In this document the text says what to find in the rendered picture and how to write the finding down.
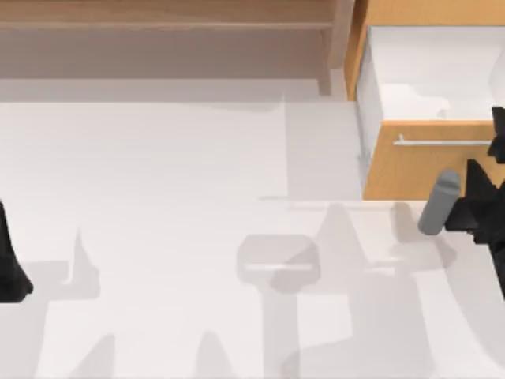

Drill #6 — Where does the grey rounded box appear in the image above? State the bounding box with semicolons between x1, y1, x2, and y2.
417;169;462;237

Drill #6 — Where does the pale wooden drawer front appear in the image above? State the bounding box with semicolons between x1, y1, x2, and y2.
361;119;501;202

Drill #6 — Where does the grey drawer inside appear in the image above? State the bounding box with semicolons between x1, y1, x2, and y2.
354;24;505;171

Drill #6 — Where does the wooden cupboard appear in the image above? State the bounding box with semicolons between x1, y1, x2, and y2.
343;0;505;104

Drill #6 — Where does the wooden open shelf unit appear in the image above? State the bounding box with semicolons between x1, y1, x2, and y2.
0;0;345;97

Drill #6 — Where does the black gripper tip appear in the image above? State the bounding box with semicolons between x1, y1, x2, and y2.
0;200;35;306

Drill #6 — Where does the long metal drawer handle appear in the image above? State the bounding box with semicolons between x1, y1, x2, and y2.
393;133;495;148

